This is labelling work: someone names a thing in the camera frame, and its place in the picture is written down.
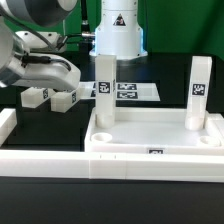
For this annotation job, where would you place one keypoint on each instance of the white desk top tray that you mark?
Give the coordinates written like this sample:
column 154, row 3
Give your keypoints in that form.
column 155, row 131

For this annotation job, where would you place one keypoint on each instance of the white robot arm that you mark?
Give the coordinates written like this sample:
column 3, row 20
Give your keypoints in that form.
column 118, row 33

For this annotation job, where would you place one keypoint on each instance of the marker sheet with tags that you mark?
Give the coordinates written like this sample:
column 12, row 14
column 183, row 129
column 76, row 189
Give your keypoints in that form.
column 124, row 91

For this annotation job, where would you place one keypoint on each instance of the white U-shaped fence frame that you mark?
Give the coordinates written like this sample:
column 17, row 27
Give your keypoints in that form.
column 104, row 165

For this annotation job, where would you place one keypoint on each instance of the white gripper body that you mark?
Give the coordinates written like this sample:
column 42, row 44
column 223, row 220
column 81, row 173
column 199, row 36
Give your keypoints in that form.
column 49, row 71

